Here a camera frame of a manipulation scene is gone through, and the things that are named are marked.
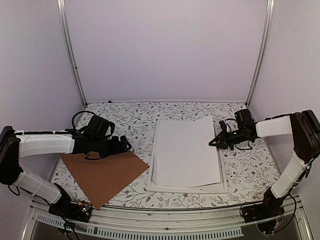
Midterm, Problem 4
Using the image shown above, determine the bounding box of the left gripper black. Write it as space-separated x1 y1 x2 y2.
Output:
91 135 132 159

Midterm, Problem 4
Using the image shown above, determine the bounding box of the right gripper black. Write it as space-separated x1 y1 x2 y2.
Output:
210 127 251 151

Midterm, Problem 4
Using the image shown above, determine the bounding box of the landscape photo print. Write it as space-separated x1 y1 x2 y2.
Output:
151 115 222 188

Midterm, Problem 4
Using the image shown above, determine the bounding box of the brown cardboard backing board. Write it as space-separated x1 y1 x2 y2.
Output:
60 151 150 209

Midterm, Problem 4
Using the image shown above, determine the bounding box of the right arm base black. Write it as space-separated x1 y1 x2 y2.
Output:
239 199 285 235

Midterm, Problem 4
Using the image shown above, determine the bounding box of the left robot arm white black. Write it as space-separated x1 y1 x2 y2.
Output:
0 114 132 217

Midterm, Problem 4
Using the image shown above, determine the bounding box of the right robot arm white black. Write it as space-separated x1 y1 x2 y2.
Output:
208 108 320 222

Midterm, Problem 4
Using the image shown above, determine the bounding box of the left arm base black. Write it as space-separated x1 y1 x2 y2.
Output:
48 201 93 223

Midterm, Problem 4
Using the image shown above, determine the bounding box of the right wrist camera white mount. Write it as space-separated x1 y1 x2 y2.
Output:
218 120 228 133

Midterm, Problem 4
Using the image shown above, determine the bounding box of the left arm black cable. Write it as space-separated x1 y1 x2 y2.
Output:
71 110 97 131

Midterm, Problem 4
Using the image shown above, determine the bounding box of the front aluminium slotted rail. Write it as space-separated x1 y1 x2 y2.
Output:
21 195 316 240

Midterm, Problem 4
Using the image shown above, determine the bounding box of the right aluminium corner post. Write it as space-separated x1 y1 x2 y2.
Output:
245 0 275 108

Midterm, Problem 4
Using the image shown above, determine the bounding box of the aluminium corner post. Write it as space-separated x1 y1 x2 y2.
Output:
56 0 88 107
245 0 275 108

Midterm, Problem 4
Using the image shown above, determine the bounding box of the left aluminium corner post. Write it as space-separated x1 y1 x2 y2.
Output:
56 0 88 107

